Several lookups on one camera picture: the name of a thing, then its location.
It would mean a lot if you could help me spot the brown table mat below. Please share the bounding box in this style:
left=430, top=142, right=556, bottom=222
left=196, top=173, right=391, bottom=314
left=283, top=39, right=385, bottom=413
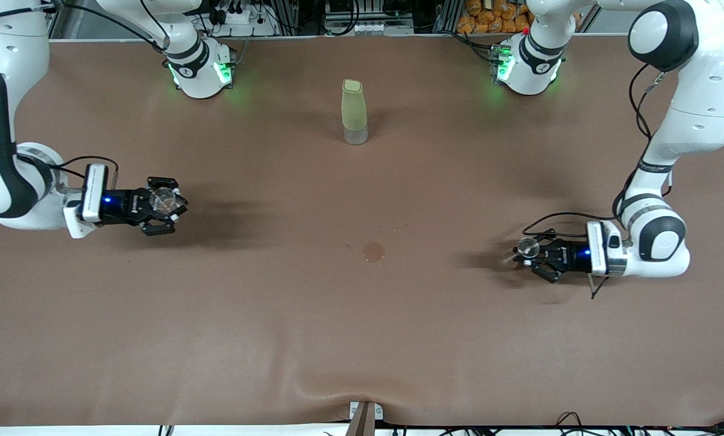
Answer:
left=0, top=33, right=724, bottom=428

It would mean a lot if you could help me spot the white power strip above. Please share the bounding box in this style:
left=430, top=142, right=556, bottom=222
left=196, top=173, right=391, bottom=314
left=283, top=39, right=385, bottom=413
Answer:
left=207, top=0, right=264, bottom=26

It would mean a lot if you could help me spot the steel double-cone jigger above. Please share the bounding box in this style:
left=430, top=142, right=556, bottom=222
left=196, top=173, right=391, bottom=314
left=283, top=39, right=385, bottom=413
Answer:
left=502, top=237, right=542, bottom=267

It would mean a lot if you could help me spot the pale green shaker bottle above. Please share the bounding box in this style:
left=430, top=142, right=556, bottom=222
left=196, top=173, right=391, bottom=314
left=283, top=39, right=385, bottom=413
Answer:
left=341, top=79, right=369, bottom=146

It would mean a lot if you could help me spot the metal clamp bracket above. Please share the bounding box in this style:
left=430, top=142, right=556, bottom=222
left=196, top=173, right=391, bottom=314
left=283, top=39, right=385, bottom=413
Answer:
left=348, top=401, right=385, bottom=421

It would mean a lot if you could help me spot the brown stand pole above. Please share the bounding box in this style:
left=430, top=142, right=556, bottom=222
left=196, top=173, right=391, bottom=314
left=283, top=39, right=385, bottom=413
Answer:
left=345, top=403, right=376, bottom=436

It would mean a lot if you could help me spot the orange bread roll pile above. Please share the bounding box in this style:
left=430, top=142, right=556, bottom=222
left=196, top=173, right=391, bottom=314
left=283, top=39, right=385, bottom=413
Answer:
left=456, top=0, right=583, bottom=35

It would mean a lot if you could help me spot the clear glass measuring cup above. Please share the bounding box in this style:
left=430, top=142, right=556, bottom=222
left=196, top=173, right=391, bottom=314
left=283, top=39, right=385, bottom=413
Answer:
left=150, top=188, right=179, bottom=214

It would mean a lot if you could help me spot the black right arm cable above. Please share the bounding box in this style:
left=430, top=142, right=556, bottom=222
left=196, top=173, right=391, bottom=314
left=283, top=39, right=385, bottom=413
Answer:
left=0, top=0, right=171, bottom=190

